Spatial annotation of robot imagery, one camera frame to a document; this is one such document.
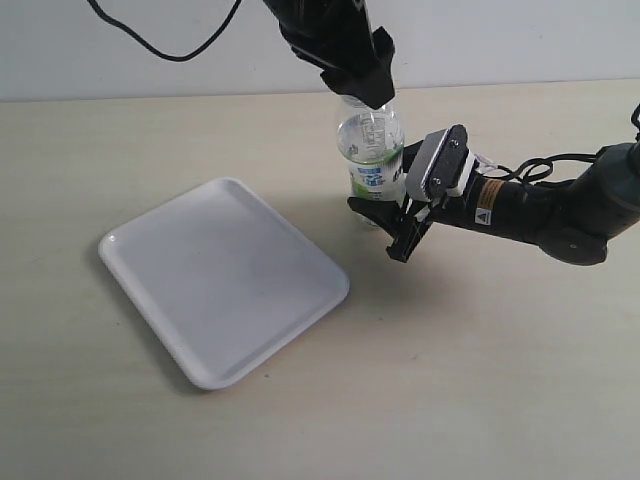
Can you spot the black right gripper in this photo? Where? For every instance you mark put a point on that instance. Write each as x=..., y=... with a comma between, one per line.
x=408, y=222

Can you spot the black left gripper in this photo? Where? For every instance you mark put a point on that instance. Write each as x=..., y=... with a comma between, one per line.
x=338, y=38

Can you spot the clear plastic drink bottle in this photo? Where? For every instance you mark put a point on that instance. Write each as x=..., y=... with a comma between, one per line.
x=372, y=143

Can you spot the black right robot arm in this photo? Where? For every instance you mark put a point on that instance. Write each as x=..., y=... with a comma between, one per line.
x=571, y=221

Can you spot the white rectangular plastic tray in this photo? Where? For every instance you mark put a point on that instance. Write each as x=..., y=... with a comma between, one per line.
x=222, y=279

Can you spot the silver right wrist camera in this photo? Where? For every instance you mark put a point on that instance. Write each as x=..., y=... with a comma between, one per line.
x=444, y=156

